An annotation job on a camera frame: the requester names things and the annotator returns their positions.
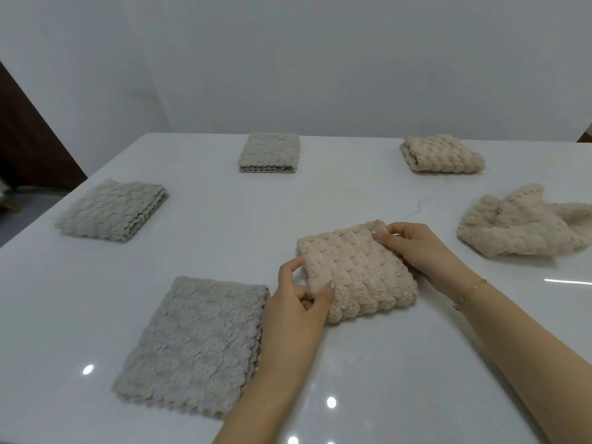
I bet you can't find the white cabinet with wooden base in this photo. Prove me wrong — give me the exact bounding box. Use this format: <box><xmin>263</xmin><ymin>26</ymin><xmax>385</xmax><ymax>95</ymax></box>
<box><xmin>0</xmin><ymin>179</ymin><xmax>20</xmax><ymax>214</ymax></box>

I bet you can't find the dark brown wooden door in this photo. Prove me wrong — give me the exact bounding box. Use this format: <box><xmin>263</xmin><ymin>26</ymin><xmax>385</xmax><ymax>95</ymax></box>
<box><xmin>0</xmin><ymin>62</ymin><xmax>89</xmax><ymax>192</ymax></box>

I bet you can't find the person's right forearm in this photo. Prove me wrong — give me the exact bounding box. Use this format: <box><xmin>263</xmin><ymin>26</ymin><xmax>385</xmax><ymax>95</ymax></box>
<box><xmin>455</xmin><ymin>272</ymin><xmax>592</xmax><ymax>444</ymax></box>

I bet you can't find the person's left hand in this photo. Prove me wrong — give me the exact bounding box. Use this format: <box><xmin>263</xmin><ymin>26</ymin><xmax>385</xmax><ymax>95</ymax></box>
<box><xmin>254</xmin><ymin>257</ymin><xmax>337</xmax><ymax>385</ymax></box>

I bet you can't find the taupe fluffy towel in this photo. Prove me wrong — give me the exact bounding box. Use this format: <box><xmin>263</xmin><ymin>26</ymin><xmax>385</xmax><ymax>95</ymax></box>
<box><xmin>54</xmin><ymin>178</ymin><xmax>169</xmax><ymax>242</ymax></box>
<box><xmin>237</xmin><ymin>132</ymin><xmax>302</xmax><ymax>175</ymax></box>

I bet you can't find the beige fluffy towel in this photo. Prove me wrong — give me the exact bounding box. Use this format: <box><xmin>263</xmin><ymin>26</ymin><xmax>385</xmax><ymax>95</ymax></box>
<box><xmin>456</xmin><ymin>183</ymin><xmax>592</xmax><ymax>258</ymax></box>
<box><xmin>295</xmin><ymin>220</ymin><xmax>419</xmax><ymax>325</ymax></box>
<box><xmin>399</xmin><ymin>134</ymin><xmax>487</xmax><ymax>175</ymax></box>

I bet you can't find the white glossy table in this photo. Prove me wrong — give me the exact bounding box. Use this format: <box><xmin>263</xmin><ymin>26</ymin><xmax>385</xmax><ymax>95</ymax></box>
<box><xmin>0</xmin><ymin>131</ymin><xmax>592</xmax><ymax>444</ymax></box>

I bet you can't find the blue-grey fluffy towel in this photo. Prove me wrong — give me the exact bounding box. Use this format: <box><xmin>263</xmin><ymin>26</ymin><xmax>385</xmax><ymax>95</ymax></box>
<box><xmin>110</xmin><ymin>276</ymin><xmax>271</xmax><ymax>421</ymax></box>

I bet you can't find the person's right hand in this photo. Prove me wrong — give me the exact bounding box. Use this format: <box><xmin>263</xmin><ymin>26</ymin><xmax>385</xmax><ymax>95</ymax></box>
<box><xmin>371</xmin><ymin>222</ymin><xmax>483</xmax><ymax>302</ymax></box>

